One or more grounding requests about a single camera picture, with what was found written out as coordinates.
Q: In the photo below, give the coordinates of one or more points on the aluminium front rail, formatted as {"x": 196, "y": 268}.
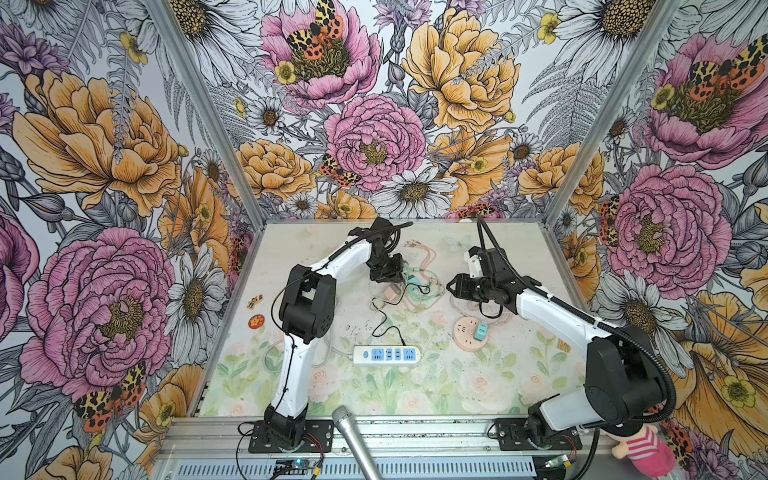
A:
{"x": 461, "y": 447}

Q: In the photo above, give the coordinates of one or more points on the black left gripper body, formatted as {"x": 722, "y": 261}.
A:
{"x": 384, "y": 267}

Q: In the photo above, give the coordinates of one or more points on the silver microphone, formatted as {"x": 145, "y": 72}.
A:
{"x": 346, "y": 424}

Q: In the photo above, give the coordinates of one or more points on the teal USB charger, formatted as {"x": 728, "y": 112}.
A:
{"x": 481, "y": 332}

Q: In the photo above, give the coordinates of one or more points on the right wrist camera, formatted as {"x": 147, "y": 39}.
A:
{"x": 475, "y": 268}

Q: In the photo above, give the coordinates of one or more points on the pink round power socket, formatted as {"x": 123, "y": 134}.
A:
{"x": 463, "y": 334}

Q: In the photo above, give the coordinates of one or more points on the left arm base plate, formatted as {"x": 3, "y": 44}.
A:
{"x": 306, "y": 436}

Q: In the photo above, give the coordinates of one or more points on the red round sticker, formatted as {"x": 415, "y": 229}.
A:
{"x": 256, "y": 321}

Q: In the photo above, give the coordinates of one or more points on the pink USB charger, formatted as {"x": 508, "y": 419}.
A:
{"x": 392, "y": 293}

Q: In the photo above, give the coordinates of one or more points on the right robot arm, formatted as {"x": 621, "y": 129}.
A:
{"x": 626, "y": 386}

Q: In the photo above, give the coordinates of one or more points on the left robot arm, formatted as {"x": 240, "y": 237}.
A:
{"x": 306, "y": 313}

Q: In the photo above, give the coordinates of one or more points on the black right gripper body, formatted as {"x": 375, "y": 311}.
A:
{"x": 477, "y": 288}

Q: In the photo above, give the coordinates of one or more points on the pink plush toy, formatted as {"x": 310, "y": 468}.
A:
{"x": 650, "y": 455}

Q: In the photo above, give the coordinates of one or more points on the white blue power strip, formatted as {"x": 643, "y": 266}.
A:
{"x": 386, "y": 356}

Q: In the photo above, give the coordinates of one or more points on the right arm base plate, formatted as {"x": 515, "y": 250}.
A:
{"x": 529, "y": 434}

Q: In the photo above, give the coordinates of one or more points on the small green circuit board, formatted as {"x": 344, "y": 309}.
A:
{"x": 295, "y": 467}

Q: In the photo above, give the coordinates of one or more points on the yellow square sticker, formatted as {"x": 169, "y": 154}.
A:
{"x": 564, "y": 346}

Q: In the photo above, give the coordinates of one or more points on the clown sticker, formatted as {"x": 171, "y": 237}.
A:
{"x": 254, "y": 301}

